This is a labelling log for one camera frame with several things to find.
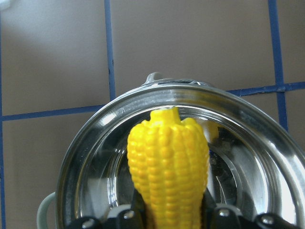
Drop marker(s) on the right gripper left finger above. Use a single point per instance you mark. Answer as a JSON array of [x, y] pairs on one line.
[[128, 216]]

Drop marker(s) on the pale green cooking pot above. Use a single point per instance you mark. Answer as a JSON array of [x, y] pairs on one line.
[[254, 164]]

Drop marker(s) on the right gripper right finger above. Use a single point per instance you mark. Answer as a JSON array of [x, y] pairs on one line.
[[218, 216]]

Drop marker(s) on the yellow corn cob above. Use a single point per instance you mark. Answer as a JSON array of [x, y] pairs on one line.
[[168, 159]]

